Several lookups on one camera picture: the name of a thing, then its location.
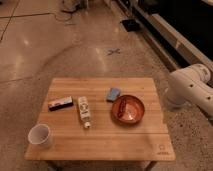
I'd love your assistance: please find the grey equipment base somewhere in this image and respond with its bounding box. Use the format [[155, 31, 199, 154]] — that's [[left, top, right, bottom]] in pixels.
[[60, 0, 88, 13]]

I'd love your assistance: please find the dark rectangular box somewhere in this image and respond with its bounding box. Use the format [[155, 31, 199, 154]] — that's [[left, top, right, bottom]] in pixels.
[[48, 96, 73, 111]]

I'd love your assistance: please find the white ceramic cup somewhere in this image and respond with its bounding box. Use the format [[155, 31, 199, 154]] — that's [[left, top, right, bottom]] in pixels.
[[28, 124, 52, 148]]

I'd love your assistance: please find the black floor plate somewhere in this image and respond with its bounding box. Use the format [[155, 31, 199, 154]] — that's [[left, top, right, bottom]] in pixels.
[[121, 19, 140, 32]]

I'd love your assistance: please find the brown snack bar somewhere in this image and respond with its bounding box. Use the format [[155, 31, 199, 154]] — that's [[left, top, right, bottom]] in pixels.
[[117, 97, 127, 118]]

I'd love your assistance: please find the orange ceramic bowl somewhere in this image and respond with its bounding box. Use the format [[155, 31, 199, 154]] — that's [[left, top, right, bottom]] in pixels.
[[111, 95, 145, 125]]

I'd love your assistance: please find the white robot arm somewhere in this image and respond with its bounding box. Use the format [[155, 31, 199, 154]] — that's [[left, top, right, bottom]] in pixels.
[[164, 64, 213, 119]]

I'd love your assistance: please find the white tube with cap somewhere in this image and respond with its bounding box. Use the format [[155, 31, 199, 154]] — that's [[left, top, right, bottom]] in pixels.
[[78, 96, 91, 129]]

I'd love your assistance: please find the wooden table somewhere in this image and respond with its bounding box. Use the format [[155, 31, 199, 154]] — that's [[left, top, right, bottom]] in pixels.
[[25, 78, 176, 161]]

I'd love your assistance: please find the blue sponge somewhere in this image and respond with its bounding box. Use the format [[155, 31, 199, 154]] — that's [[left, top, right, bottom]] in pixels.
[[106, 88, 121, 102]]

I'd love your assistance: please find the long wall cabinet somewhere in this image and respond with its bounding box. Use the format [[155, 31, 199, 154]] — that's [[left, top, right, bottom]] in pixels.
[[114, 0, 213, 78]]

